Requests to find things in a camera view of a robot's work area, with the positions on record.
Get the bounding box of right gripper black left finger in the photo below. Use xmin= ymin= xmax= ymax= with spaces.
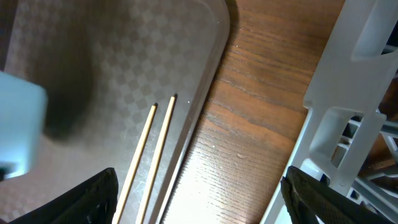
xmin=10 ymin=167 xmax=118 ymax=224

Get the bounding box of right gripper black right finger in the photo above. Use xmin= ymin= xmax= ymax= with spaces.
xmin=280 ymin=166 xmax=392 ymax=224

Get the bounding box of light blue rice bowl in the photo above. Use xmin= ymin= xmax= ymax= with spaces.
xmin=1 ymin=72 xmax=47 ymax=179

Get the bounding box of grey dishwasher rack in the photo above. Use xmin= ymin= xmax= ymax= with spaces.
xmin=262 ymin=0 xmax=397 ymax=223

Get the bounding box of left wooden chopstick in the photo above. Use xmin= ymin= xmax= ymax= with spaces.
xmin=111 ymin=103 xmax=157 ymax=224

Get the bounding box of wooden chopstick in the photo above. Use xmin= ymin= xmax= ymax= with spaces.
xmin=135 ymin=95 xmax=176 ymax=224
xmin=111 ymin=103 xmax=157 ymax=224

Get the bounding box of right wooden chopstick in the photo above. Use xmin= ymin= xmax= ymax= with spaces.
xmin=135 ymin=95 xmax=176 ymax=224

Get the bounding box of brown serving tray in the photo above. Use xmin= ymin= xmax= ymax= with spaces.
xmin=1 ymin=0 xmax=230 ymax=223

